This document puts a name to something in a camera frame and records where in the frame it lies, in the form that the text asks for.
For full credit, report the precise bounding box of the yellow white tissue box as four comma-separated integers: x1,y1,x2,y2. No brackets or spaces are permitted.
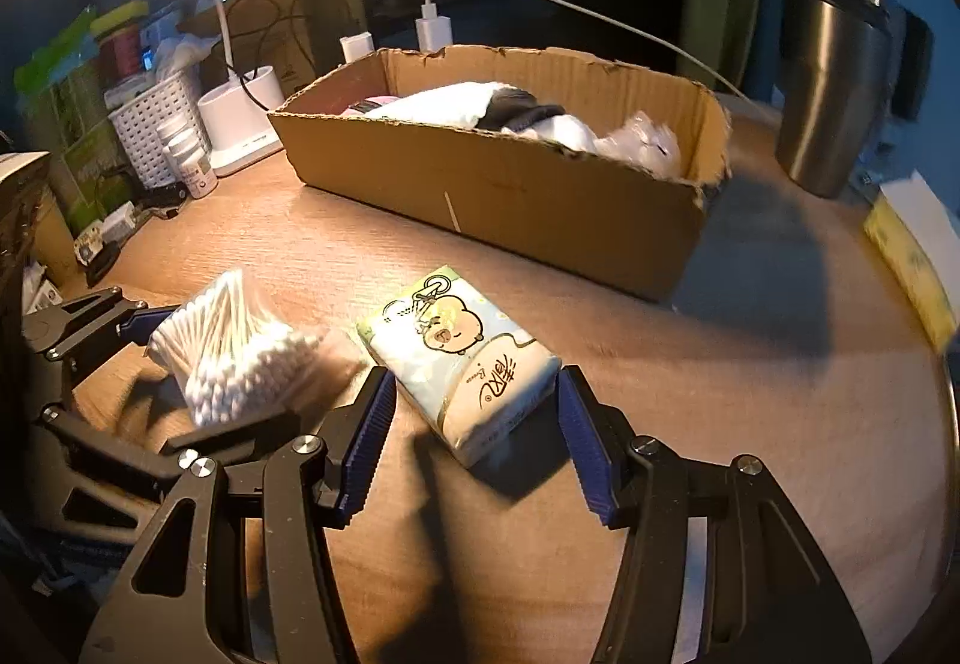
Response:
864,171,960,355

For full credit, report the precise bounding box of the white knitted cloth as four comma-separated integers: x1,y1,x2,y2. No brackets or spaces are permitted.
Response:
364,82,596,154

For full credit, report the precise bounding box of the cartoon tissue packet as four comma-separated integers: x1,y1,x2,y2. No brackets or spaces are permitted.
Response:
356,265,562,467

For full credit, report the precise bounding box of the white pill bottle rear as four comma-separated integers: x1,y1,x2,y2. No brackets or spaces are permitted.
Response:
156,111,200,160

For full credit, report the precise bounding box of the black flashlight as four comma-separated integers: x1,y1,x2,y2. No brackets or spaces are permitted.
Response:
137,181,189,210

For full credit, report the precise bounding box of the pink yarn ball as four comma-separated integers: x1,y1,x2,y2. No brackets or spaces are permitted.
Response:
342,95,395,118

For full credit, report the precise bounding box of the brown cardboard box tray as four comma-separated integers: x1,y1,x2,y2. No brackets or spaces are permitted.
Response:
270,44,731,301

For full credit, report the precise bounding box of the brown paper bag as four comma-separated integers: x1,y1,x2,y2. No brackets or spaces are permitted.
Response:
223,0,319,97

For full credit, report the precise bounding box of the white pill bottle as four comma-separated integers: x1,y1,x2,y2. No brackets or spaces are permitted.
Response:
167,140,218,199
156,111,200,160

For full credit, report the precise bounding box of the dark sock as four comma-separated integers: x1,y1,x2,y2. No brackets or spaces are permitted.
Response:
475,87,565,132

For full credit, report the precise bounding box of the stainless steel tumbler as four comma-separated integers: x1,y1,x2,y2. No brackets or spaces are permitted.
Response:
776,0,892,199

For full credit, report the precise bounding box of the white pill bottle front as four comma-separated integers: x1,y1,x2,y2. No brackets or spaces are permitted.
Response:
167,140,218,199

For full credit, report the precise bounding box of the white woven plastic basket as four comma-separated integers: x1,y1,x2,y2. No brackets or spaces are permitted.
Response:
107,67,210,189

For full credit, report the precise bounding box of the pack of cotton swabs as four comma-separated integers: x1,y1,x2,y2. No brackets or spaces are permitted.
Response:
146,269,320,427

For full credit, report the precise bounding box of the crumpled clear plastic wrap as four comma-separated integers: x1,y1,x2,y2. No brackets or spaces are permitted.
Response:
596,111,682,180

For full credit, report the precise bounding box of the white charging cable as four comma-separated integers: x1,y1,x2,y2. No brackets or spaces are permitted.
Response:
423,0,752,103

